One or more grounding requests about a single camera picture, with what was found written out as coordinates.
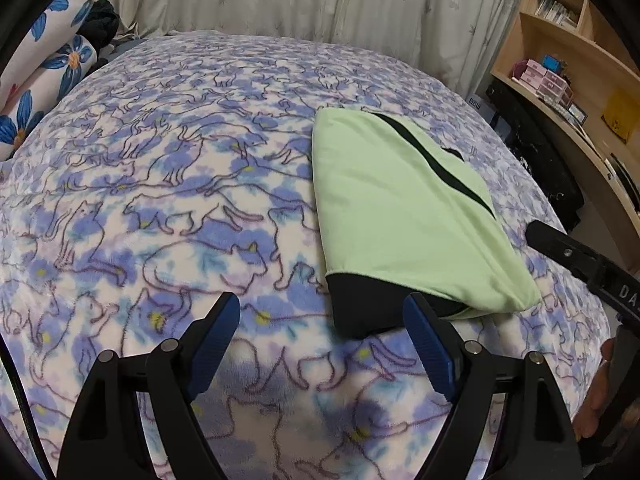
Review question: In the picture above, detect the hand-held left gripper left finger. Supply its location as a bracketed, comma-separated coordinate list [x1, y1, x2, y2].
[59, 291, 242, 480]

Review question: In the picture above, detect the black bag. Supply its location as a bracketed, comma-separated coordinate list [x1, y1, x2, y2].
[485, 80, 586, 233]

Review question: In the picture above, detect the purple cat print blanket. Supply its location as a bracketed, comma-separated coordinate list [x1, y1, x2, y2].
[0, 30, 613, 480]

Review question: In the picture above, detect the black flat object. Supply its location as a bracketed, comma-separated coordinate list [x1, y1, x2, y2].
[605, 152, 640, 201]

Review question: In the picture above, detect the wooden bookshelf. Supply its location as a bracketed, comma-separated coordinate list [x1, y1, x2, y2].
[490, 0, 640, 241]

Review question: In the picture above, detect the blue floral rolled quilt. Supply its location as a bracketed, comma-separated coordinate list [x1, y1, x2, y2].
[0, 0, 98, 161]

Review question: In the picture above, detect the yellow paper sheet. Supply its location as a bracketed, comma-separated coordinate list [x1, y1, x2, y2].
[601, 91, 640, 141]

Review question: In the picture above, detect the row of books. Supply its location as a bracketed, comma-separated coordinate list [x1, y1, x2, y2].
[534, 0, 581, 28]

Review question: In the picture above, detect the stack of pink boxes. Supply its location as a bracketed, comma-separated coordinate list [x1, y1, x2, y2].
[510, 59, 576, 108]

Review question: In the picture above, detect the green and black hooded jacket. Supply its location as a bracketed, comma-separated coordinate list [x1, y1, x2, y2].
[311, 107, 543, 341]

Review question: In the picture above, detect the person's right hand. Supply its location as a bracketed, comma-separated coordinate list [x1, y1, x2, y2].
[572, 340, 618, 441]

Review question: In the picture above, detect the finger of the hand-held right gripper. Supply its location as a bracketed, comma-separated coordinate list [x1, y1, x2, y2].
[525, 219, 601, 286]

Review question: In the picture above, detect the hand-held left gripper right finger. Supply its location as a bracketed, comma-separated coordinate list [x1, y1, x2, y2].
[402, 292, 583, 480]

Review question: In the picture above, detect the black clothing pile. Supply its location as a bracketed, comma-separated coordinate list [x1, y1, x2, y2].
[82, 0, 121, 51]

